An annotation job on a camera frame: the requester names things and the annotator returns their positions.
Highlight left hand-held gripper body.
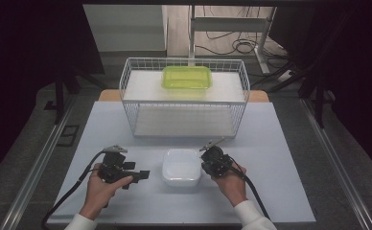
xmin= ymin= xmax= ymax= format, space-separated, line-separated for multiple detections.
xmin=97 ymin=145 xmax=130 ymax=185

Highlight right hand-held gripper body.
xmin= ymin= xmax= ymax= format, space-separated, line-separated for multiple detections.
xmin=199 ymin=137 xmax=235 ymax=178

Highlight white plastic container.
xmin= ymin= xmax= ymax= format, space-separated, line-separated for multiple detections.
xmin=160 ymin=148 xmax=202 ymax=188

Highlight white wire shelf rack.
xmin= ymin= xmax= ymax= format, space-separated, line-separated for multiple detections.
xmin=119 ymin=57 xmax=251 ymax=139

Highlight green plastic container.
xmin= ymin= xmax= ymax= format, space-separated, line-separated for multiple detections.
xmin=160 ymin=65 xmax=213 ymax=91

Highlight person's right hand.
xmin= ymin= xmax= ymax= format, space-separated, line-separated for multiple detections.
xmin=211 ymin=162 xmax=249 ymax=208

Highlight person's left hand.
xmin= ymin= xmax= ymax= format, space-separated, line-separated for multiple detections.
xmin=79 ymin=162 xmax=134 ymax=220

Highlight white table cover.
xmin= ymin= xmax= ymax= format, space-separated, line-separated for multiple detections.
xmin=46 ymin=101 xmax=316 ymax=224

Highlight person's left white sleeve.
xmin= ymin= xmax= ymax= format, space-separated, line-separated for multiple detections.
xmin=63 ymin=213 xmax=98 ymax=230

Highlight person's white sleeve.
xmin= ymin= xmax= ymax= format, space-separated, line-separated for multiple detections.
xmin=232 ymin=199 xmax=278 ymax=230
xmin=63 ymin=213 xmax=98 ymax=230

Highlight person's right white sleeve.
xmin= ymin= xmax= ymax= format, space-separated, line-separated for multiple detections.
xmin=232 ymin=199 xmax=278 ymax=230

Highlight black metal stand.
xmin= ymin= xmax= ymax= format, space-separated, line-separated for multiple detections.
xmin=43 ymin=71 xmax=80 ymax=126
xmin=297 ymin=63 xmax=336 ymax=128

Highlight white power strip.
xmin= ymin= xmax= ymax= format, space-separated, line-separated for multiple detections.
xmin=276 ymin=69 xmax=293 ymax=83

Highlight white cabinet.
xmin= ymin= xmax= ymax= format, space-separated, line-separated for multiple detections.
xmin=81 ymin=4 xmax=169 ymax=58

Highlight dark curtain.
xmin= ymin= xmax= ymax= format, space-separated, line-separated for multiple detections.
xmin=269 ymin=6 xmax=372 ymax=180
xmin=0 ymin=0 xmax=105 ymax=186

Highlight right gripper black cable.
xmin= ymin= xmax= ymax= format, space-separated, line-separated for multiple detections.
xmin=228 ymin=155 xmax=271 ymax=221

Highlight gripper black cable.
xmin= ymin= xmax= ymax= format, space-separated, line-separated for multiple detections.
xmin=41 ymin=149 xmax=106 ymax=229
xmin=228 ymin=155 xmax=271 ymax=221

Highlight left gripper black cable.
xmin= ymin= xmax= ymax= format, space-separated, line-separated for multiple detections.
xmin=41 ymin=149 xmax=106 ymax=229

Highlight aluminium rail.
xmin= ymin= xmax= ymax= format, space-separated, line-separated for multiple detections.
xmin=0 ymin=95 xmax=77 ymax=230
xmin=300 ymin=98 xmax=372 ymax=230

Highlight black floor cables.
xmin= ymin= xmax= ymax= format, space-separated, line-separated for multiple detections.
xmin=195 ymin=6 xmax=291 ymax=70

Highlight white metal desk frame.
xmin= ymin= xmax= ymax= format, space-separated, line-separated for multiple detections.
xmin=187 ymin=4 xmax=278 ymax=75

